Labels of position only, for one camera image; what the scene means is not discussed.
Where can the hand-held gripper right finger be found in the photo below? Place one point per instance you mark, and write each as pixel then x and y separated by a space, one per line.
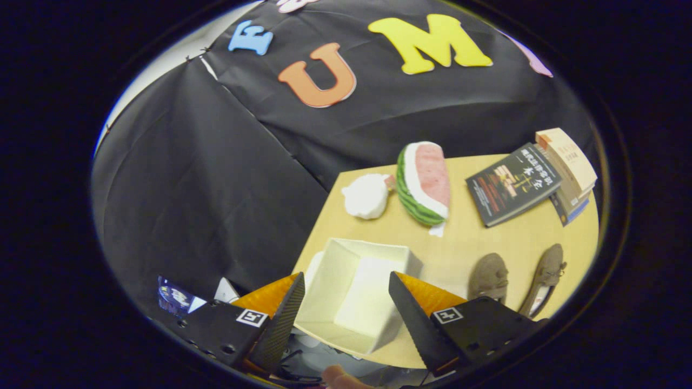
pixel 416 327

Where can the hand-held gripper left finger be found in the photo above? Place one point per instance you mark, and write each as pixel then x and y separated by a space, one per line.
pixel 281 329

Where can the foldable fabric storage box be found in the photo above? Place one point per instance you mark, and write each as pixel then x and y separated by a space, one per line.
pixel 351 292

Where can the brown moccasin shoe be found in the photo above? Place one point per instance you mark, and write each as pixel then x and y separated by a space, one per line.
pixel 488 275
pixel 543 278

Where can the person's grey clothing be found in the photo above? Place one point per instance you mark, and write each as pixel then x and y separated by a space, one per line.
pixel 313 356

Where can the white paper sheet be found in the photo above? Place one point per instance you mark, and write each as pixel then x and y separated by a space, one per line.
pixel 226 290

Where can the blue printed package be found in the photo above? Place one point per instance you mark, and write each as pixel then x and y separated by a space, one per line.
pixel 173 297

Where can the white plush toy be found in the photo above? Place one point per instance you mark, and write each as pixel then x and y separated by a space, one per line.
pixel 367 195

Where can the watermelon slice plush toy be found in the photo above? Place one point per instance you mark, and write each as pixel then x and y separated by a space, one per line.
pixel 424 183

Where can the black cover book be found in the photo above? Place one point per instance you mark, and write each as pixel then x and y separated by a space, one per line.
pixel 513 183

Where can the grey cover book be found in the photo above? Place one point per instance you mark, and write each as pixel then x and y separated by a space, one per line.
pixel 559 201

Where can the blue cover book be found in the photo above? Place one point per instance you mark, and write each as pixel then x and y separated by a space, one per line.
pixel 573 215

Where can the beige cover book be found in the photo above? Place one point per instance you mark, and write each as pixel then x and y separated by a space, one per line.
pixel 567 156

